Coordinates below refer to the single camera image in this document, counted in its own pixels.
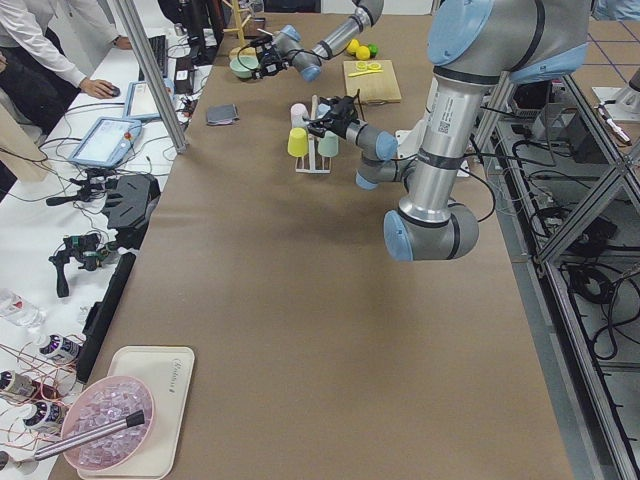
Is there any person in white shirt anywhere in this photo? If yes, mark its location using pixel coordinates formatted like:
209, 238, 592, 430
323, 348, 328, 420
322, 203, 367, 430
1, 1, 118, 134

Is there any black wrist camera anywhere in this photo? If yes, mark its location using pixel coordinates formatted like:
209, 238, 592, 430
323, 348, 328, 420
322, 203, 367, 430
250, 34, 273, 49

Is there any pink plastic cup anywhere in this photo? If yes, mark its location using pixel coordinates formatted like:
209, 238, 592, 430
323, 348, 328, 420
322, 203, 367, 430
290, 103, 310, 128

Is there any grey folded cloth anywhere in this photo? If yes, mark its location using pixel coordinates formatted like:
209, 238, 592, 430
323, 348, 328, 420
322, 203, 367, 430
206, 104, 239, 126

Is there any beige plastic tray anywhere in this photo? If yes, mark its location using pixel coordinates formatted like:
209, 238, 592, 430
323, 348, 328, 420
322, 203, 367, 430
77, 346, 195, 479

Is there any mint green bowl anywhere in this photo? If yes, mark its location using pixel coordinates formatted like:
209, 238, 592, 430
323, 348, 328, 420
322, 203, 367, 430
229, 55, 259, 80

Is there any wooden mug tree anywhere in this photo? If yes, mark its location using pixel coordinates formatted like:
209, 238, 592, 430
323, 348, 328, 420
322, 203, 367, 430
223, 0, 261, 55

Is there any green plastic cup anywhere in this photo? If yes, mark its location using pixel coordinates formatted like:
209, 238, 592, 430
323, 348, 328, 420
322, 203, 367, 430
317, 131, 339, 158

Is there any black monitor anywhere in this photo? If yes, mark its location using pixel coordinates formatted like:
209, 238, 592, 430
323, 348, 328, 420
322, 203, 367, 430
182, 0, 226, 66

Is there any yellow plastic cup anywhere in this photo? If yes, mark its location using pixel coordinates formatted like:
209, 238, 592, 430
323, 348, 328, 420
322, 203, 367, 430
287, 127, 308, 158

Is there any whole yellow lemon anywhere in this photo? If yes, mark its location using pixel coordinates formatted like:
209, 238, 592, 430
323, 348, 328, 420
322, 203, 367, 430
346, 39, 360, 55
355, 45, 371, 60

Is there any pink bowl with ice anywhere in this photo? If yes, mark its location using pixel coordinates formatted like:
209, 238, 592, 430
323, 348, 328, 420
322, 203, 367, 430
61, 375, 155, 471

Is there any white wire cup holder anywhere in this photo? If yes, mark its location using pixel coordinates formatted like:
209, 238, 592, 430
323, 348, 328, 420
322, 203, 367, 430
295, 94, 331, 174

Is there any wooden cutting board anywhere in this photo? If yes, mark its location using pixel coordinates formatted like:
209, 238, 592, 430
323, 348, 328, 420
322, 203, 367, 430
343, 60, 402, 103

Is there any blue teach pendant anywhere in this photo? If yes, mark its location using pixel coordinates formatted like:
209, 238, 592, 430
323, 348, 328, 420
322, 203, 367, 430
122, 81, 161, 121
68, 117, 142, 168

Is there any aluminium frame post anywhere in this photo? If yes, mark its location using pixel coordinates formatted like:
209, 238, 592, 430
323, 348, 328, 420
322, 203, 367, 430
114, 0, 187, 154

